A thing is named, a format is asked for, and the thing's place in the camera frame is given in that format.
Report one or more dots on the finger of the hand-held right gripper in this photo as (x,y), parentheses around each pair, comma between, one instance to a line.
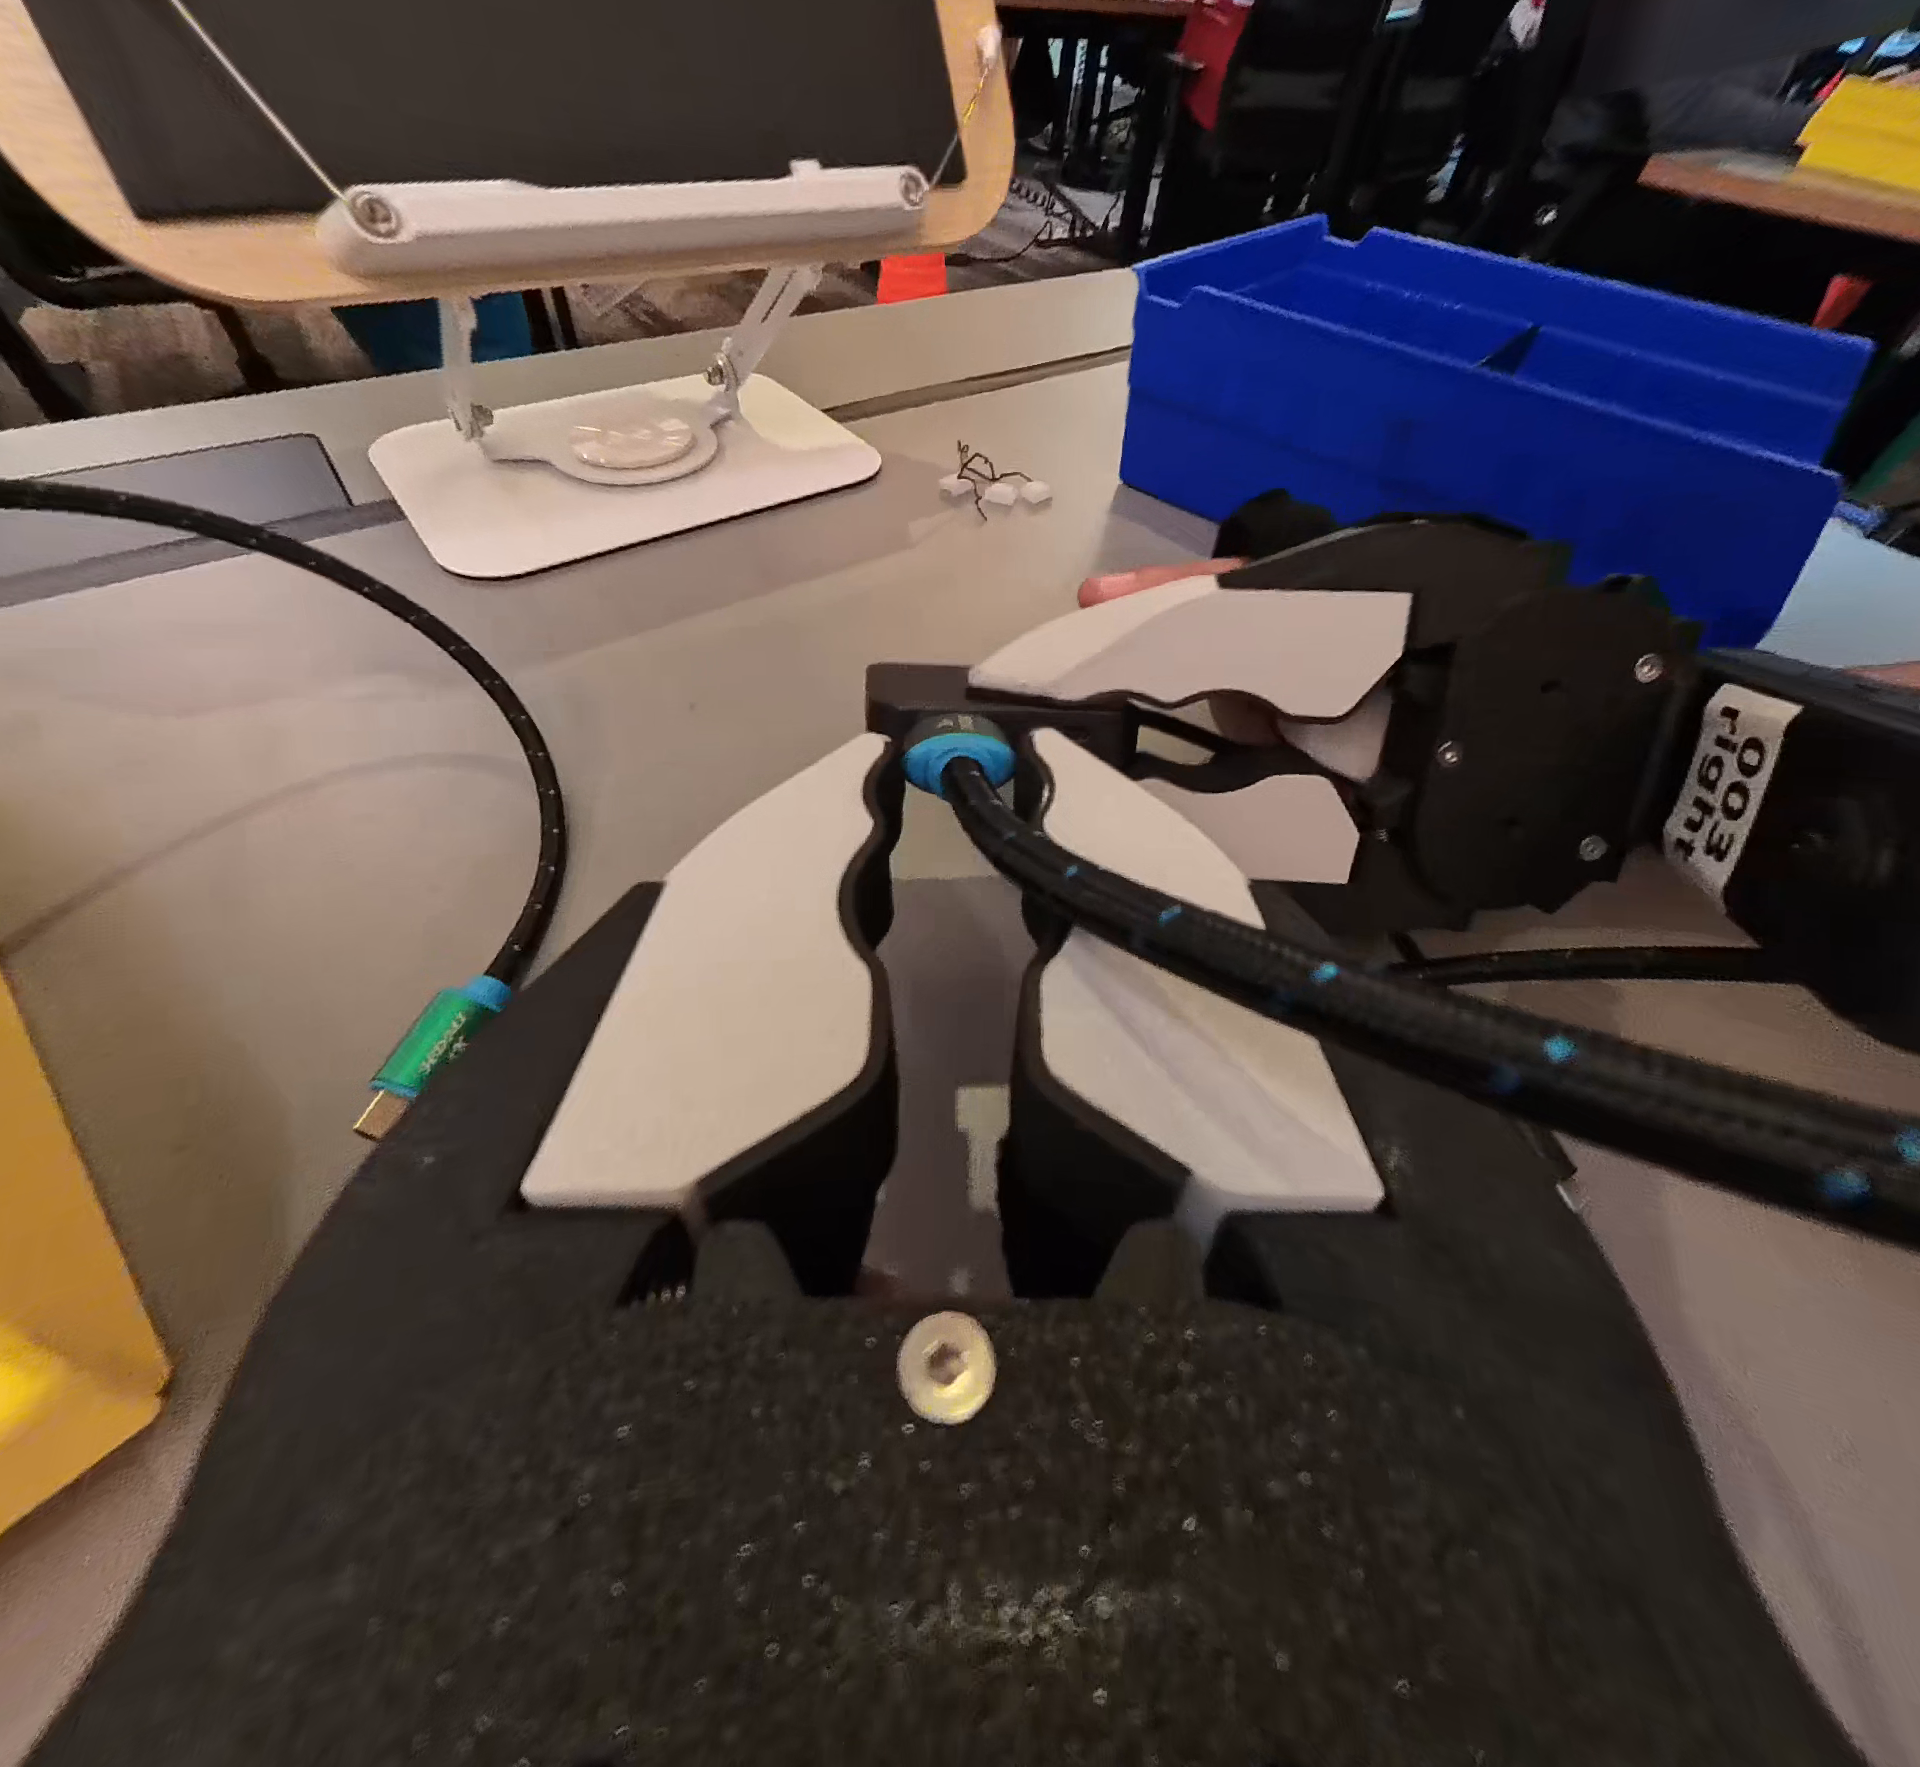
(1230,645)
(1305,830)

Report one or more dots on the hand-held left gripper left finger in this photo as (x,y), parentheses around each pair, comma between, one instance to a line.
(721,1033)

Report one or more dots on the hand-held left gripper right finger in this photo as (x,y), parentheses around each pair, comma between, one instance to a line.
(1202,1122)

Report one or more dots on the blue plastic bin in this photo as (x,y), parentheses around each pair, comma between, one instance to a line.
(1500,449)

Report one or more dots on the yellow plastic bin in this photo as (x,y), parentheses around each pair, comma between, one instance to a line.
(61,1273)

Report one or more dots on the grey desk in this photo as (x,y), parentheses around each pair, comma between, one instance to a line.
(751,626)

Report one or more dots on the dark grey desk flap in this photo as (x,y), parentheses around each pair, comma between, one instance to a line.
(180,491)

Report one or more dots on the person's right hand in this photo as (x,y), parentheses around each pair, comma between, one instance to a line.
(1149,584)

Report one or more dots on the small white clip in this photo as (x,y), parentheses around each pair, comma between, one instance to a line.
(996,491)

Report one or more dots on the orange traffic cone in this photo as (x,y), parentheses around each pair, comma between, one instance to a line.
(913,279)

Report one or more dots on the black office chair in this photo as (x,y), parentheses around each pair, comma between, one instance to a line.
(1305,74)

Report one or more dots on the wooden side table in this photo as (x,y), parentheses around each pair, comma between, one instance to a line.
(1768,194)

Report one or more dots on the white stand bar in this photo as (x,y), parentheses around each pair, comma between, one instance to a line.
(630,223)

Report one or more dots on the blue bag cart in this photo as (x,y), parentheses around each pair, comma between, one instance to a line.
(435,335)

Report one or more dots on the wooden panel frame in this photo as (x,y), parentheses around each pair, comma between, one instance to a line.
(959,208)

